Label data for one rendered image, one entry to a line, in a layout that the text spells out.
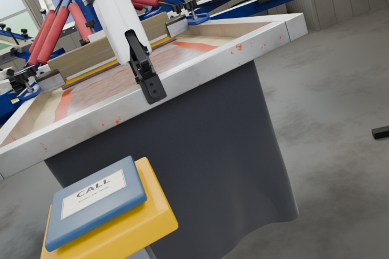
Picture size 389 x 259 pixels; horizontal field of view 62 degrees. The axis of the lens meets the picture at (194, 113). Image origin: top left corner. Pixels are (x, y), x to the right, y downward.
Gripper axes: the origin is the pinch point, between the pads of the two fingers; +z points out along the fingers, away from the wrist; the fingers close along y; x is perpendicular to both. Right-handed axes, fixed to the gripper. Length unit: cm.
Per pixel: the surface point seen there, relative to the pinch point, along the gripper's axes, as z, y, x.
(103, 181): 3.4, 17.6, -10.7
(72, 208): 3.4, 20.1, -14.2
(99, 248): 5.5, 25.4, -12.6
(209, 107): 10.3, -7.0, 9.7
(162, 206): 5.2, 24.9, -6.0
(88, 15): -18, -138, -1
